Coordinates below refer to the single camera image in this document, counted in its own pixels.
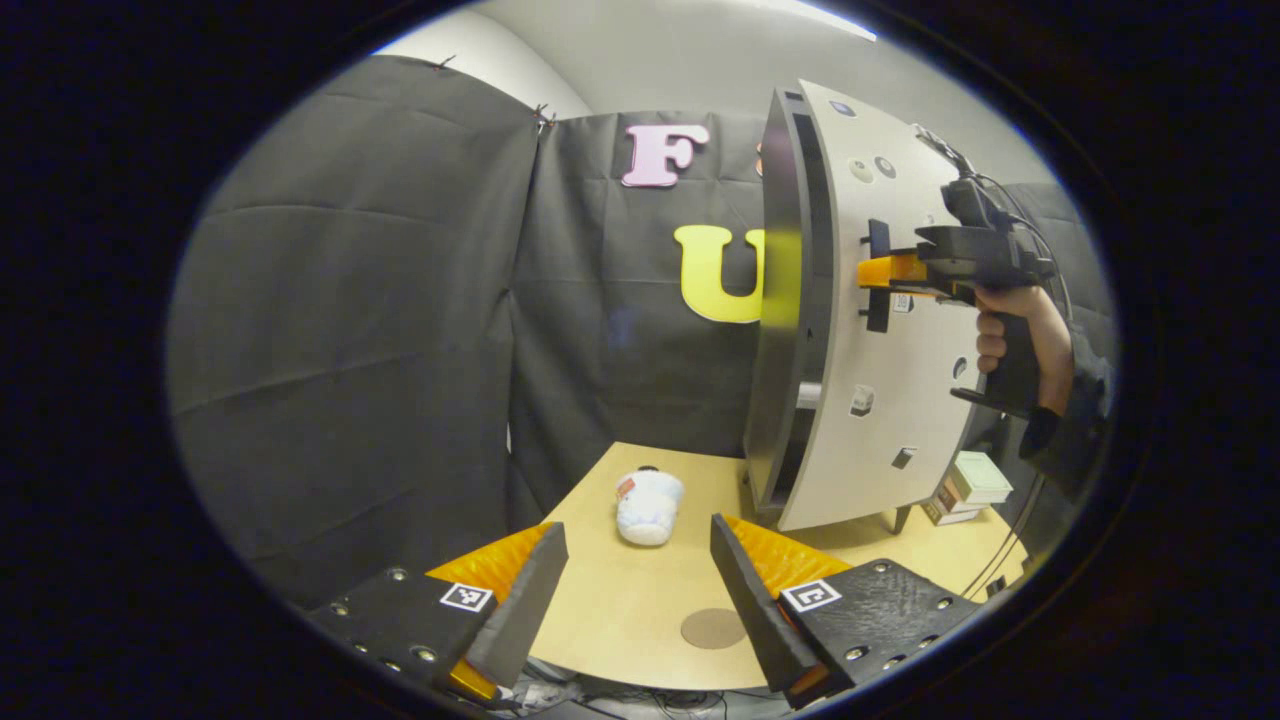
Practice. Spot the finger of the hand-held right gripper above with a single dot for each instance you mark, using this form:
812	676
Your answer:
890	272

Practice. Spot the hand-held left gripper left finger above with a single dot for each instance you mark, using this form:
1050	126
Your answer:
525	610

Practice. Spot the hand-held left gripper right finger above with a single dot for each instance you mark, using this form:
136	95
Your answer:
755	610

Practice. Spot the dark grey cabinet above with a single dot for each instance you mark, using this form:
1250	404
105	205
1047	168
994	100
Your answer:
775	350

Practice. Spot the grey cabinet door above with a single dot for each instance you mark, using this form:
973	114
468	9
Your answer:
900	420

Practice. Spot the white fluffy rolled towel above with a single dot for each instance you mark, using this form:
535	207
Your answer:
648	510

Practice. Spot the black backdrop cloth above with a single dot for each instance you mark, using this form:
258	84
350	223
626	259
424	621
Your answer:
350	300

